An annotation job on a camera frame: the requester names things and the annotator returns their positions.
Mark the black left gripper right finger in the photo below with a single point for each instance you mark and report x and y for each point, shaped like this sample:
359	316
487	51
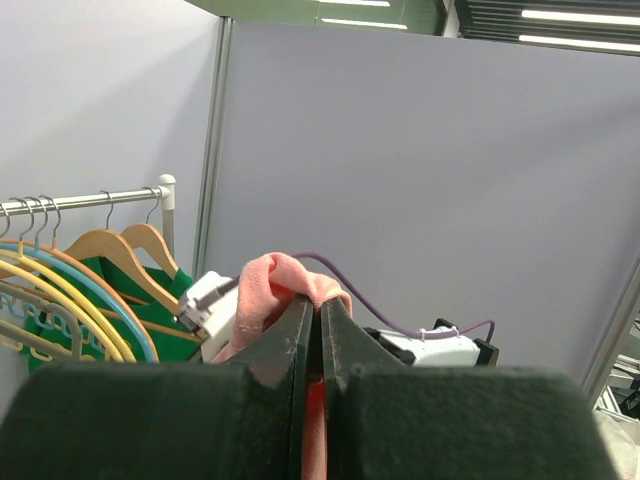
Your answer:
387	420

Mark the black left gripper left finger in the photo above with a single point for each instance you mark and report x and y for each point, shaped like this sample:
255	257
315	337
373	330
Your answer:
241	419

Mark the salmon pink t shirt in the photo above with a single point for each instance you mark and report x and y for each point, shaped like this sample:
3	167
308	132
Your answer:
267	286

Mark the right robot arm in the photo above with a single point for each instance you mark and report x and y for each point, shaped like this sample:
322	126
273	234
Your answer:
444	346

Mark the green t shirt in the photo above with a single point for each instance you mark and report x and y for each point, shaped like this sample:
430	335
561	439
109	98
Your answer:
170	348

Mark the yellow hanger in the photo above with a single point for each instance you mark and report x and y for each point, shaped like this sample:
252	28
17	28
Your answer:
75	305
7	270

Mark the grey plastic hanger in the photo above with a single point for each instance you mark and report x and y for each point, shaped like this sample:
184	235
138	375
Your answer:
46	329

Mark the right wooden hanger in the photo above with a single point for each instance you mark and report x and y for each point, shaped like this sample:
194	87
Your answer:
148	238

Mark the wooden hanger with green shirt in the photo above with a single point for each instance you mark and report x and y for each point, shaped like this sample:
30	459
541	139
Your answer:
112	246

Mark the metal clothes rack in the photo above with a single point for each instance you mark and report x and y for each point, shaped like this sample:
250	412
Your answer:
162	217

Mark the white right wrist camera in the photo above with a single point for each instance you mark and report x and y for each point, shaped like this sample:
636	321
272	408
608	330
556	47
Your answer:
207	310

